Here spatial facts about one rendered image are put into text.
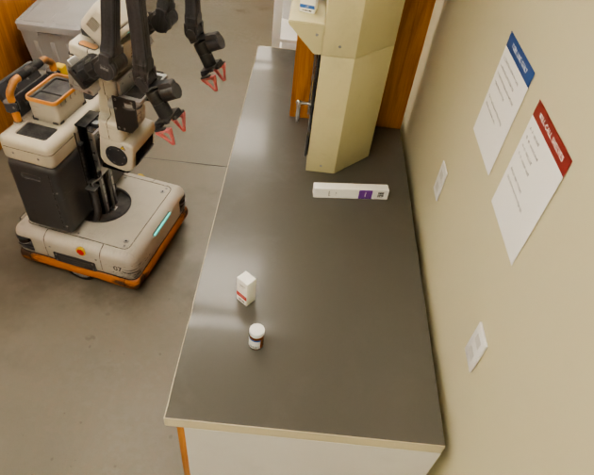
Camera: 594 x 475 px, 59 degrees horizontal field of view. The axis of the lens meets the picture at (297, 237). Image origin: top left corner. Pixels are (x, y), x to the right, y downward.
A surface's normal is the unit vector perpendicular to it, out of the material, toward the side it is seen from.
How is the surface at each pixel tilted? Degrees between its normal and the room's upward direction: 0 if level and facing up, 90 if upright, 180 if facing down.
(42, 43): 95
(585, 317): 90
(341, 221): 0
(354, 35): 90
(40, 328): 0
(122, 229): 0
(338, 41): 90
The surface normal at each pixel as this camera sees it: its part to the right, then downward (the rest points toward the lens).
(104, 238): 0.10, -0.70
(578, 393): -0.99, -0.11
